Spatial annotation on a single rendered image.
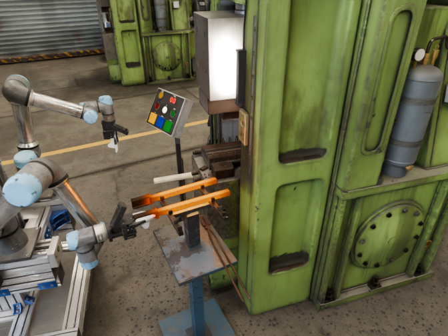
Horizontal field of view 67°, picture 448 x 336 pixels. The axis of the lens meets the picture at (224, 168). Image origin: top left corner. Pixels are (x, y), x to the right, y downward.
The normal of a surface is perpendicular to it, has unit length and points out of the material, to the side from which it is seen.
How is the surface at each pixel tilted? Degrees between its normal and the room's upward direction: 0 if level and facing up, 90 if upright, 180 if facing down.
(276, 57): 89
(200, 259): 0
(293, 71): 89
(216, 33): 90
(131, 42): 90
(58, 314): 0
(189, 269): 0
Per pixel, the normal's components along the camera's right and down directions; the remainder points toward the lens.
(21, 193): 0.03, 0.44
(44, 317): 0.00, -0.86
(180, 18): 0.35, 0.30
